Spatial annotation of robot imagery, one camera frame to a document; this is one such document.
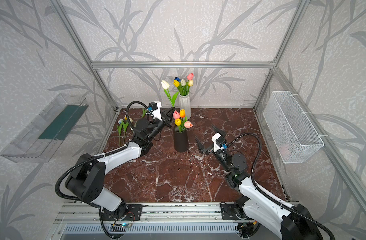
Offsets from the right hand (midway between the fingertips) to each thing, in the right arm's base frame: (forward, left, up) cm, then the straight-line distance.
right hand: (206, 127), depth 67 cm
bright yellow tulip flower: (+30, +15, +2) cm, 34 cm away
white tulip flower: (+35, +12, -1) cm, 37 cm away
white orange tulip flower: (+31, +54, -32) cm, 70 cm away
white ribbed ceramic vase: (+31, +12, -16) cm, 37 cm away
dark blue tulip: (+36, +44, -30) cm, 65 cm away
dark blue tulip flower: (+34, +15, +2) cm, 38 cm away
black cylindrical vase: (+7, +13, -23) cm, 28 cm away
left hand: (+13, +14, +1) cm, 20 cm away
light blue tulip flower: (+23, +59, -32) cm, 71 cm away
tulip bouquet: (+5, +12, -2) cm, 13 cm away
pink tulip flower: (+34, +8, +3) cm, 35 cm away
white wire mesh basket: (-8, -37, +1) cm, 37 cm away
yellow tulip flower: (+35, +7, -2) cm, 36 cm away
